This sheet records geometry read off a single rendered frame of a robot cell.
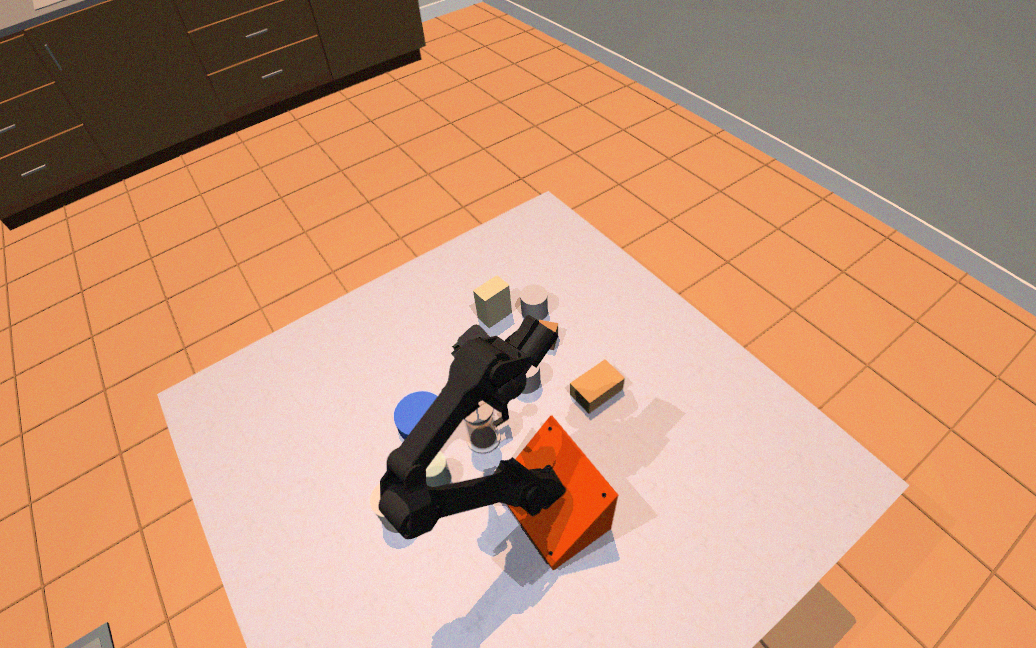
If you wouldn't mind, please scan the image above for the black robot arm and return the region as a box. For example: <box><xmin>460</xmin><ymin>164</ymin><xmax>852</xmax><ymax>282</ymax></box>
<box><xmin>378</xmin><ymin>315</ymin><xmax>567</xmax><ymax>540</ymax></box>

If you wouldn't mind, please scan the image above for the glass french press with black knob plunger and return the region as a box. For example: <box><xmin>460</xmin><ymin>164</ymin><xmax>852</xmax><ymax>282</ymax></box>
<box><xmin>463</xmin><ymin>401</ymin><xmax>509</xmax><ymax>454</ymax></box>

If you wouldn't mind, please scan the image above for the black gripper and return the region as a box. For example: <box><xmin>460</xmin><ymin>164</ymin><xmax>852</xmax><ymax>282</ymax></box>
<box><xmin>464</xmin><ymin>330</ymin><xmax>517</xmax><ymax>419</ymax></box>

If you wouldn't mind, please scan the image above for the dark blue short cylinder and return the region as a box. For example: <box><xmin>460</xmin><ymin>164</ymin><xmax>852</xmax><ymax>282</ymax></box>
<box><xmin>394</xmin><ymin>391</ymin><xmax>437</xmax><ymax>440</ymax></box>

